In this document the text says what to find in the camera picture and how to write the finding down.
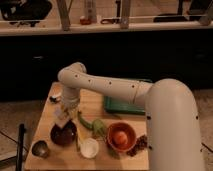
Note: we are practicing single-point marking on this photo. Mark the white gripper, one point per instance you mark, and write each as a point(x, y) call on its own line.
point(63, 112)

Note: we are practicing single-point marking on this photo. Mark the wooden black felt eraser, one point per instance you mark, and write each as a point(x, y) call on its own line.
point(62, 122)

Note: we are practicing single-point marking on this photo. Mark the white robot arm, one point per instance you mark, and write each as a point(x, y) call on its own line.
point(173, 128)

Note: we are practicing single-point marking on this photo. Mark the purple bowl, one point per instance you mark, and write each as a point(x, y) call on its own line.
point(63, 136)

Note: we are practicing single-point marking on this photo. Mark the white small bowl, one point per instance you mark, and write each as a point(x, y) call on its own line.
point(89, 148)

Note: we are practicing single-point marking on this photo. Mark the orange bowl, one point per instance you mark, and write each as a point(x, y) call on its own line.
point(131, 136)

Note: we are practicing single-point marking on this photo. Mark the green chili pepper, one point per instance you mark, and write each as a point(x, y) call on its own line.
point(86, 124)

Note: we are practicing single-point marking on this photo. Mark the light green leafy vegetable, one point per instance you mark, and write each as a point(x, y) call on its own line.
point(99, 128)

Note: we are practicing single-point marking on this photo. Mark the green plastic tray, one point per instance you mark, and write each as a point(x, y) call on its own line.
point(114, 106)

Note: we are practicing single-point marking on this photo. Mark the small metal cup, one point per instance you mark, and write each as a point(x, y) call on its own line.
point(41, 149)

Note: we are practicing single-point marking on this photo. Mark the black pole at left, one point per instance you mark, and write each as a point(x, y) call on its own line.
point(20, 147)

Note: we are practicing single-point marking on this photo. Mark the orange fruit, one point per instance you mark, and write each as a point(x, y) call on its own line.
point(120, 137)

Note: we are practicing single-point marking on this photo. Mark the red object on ledge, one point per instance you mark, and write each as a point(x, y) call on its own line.
point(84, 21)

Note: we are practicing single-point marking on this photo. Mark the white bottle on ledge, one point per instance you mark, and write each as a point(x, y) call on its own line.
point(90, 10)

